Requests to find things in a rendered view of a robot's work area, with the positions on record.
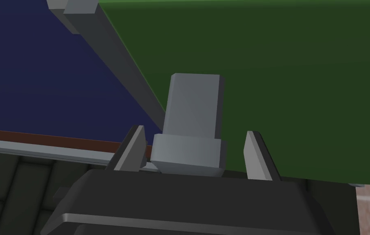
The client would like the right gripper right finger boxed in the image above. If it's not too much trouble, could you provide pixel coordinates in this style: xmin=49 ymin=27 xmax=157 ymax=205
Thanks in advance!
xmin=243 ymin=130 xmax=282 ymax=182

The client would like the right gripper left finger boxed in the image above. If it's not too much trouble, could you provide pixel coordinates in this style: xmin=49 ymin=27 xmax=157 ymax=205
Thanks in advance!
xmin=106 ymin=124 xmax=148 ymax=172

